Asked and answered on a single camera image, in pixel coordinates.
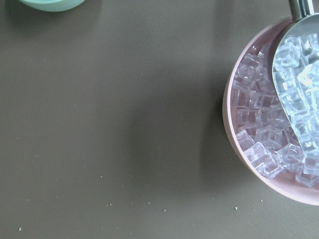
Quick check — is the clear ice cube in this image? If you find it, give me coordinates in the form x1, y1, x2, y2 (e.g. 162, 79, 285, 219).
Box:
236, 108, 262, 126
244, 142, 285, 179
255, 125, 288, 151
236, 130, 255, 151

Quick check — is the pink bowl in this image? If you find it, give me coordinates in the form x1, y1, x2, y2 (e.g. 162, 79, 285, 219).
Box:
222, 18, 319, 206

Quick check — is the metal ice scoop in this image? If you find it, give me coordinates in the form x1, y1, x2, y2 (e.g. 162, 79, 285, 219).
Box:
272, 0, 319, 157

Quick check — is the green bowl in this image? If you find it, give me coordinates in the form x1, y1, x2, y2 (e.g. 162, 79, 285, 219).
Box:
20, 0, 85, 12

